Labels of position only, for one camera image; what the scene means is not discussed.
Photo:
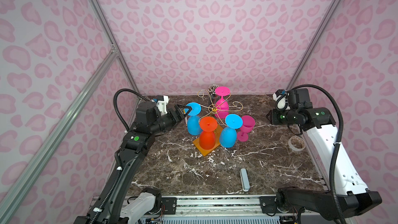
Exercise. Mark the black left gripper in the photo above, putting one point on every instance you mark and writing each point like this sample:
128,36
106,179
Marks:
175,120

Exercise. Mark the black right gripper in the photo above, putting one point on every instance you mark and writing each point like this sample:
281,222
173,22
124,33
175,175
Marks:
273,117

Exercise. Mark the blue wine glass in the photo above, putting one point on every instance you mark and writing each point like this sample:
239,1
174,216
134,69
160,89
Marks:
193,122
228,136

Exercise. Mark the pink wine glass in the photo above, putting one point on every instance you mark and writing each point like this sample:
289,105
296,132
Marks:
222,106
248,125

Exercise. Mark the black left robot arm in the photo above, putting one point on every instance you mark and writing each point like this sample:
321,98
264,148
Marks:
132,152

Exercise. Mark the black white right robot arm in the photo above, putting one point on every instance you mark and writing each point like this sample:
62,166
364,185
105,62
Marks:
348,195

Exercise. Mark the red wine glass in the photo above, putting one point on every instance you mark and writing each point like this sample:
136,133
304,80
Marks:
207,137

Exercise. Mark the pink wine glass back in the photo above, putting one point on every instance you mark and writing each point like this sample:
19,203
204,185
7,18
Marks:
222,106

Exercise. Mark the orange wooden rack base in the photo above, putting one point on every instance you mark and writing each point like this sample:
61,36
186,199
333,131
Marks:
205,152

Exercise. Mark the blue wine glass front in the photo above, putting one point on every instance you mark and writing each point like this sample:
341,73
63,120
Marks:
228,136

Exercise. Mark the roll of tape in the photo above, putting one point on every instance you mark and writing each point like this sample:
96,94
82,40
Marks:
296,143

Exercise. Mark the clear cup of pencils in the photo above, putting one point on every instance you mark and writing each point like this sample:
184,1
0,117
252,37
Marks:
211,89

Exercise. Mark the white blue case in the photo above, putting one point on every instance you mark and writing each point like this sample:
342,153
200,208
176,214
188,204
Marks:
244,180

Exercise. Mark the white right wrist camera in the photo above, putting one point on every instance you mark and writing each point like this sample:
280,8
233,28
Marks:
280,98

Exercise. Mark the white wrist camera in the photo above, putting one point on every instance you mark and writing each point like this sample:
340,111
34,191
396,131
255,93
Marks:
161,102
280,98

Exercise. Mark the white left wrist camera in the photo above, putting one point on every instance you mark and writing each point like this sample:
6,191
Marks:
161,102

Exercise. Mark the gold wire glass rack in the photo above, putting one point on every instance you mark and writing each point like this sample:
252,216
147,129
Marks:
234,107

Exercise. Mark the aluminium front rail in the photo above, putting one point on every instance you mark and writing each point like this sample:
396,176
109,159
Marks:
214,205

